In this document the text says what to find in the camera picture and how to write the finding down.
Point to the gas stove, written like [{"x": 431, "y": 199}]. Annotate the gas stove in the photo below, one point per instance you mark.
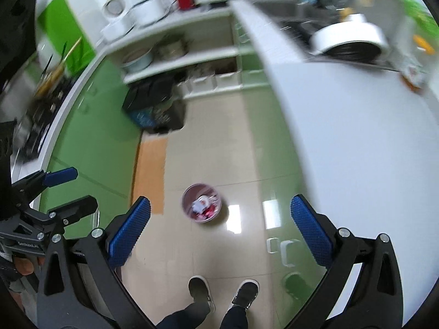
[{"x": 43, "y": 116}]

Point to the large white pot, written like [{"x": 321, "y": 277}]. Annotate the large white pot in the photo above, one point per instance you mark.
[{"x": 149, "y": 10}]

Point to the black bag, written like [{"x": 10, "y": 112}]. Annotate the black bag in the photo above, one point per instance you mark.
[{"x": 157, "y": 102}]

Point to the white round pot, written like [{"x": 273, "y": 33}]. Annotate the white round pot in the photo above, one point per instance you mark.
[{"x": 346, "y": 32}]

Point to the white round timer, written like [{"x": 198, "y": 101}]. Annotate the white round timer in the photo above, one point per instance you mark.
[{"x": 114, "y": 6}]

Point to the person's left hand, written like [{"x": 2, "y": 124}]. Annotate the person's left hand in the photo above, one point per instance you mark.
[{"x": 24, "y": 266}]

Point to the brown floor mat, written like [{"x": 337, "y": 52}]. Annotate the brown floor mat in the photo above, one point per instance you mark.
[{"x": 151, "y": 178}]

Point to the round trash bin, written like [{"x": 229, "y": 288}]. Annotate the round trash bin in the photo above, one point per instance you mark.
[{"x": 187, "y": 209}]

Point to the glass jar yellow lid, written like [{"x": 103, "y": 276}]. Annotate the glass jar yellow lid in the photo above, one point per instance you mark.
[{"x": 416, "y": 72}]

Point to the person's leg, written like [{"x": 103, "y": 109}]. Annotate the person's leg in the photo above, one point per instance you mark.
[
  {"x": 185, "y": 317},
  {"x": 235, "y": 318}
]

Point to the person's left shoe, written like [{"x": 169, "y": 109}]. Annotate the person's left shoe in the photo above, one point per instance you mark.
[{"x": 200, "y": 291}]

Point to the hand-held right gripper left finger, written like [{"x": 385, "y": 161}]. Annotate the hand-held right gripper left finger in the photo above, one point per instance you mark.
[{"x": 132, "y": 229}]

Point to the green plastic basket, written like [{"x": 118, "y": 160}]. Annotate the green plastic basket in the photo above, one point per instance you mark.
[{"x": 416, "y": 5}]

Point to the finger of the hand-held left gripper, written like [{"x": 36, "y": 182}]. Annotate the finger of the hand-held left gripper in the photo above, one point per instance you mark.
[
  {"x": 60, "y": 176},
  {"x": 79, "y": 205}
]

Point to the yellow sponge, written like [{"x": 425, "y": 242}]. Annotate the yellow sponge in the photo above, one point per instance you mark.
[{"x": 347, "y": 13}]

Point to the person's left leg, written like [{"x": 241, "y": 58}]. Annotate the person's left leg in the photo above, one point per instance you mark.
[{"x": 185, "y": 317}]

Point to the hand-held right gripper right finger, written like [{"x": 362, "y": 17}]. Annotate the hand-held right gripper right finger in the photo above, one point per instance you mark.
[{"x": 312, "y": 233}]

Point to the white open shelf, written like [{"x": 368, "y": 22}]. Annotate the white open shelf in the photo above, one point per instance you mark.
[{"x": 212, "y": 53}]

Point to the person's right leg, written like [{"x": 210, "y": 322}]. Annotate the person's right leg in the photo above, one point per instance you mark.
[{"x": 235, "y": 318}]

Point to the white storage bin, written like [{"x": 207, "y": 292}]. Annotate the white storage bin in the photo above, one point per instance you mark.
[
  {"x": 228, "y": 80},
  {"x": 202, "y": 85}
]

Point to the pale bowl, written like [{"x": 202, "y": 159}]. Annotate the pale bowl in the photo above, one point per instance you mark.
[{"x": 139, "y": 62}]

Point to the person's right shoe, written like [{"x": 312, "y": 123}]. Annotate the person's right shoe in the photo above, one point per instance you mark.
[{"x": 246, "y": 293}]

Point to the small white pot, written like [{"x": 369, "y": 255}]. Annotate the small white pot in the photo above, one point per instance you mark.
[{"x": 116, "y": 31}]

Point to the stainless steel sink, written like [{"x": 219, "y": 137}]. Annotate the stainless steel sink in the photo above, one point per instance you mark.
[{"x": 291, "y": 10}]

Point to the person's shoe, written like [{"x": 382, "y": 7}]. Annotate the person's shoe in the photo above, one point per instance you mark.
[
  {"x": 200, "y": 291},
  {"x": 246, "y": 293}
]

